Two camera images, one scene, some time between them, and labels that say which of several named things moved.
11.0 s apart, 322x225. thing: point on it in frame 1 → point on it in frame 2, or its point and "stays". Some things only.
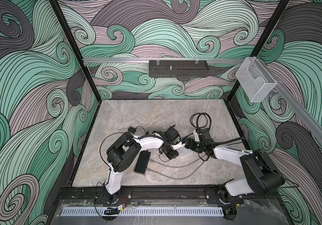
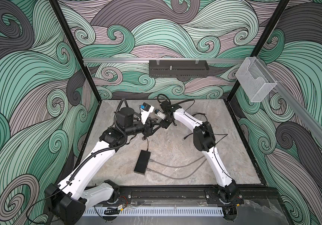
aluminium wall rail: (147, 60) stays
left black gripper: (174, 154) → (148, 127)
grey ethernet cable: (178, 167) stays
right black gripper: (188, 146) → (164, 123)
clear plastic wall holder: (255, 80) stays
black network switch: (142, 162) stays
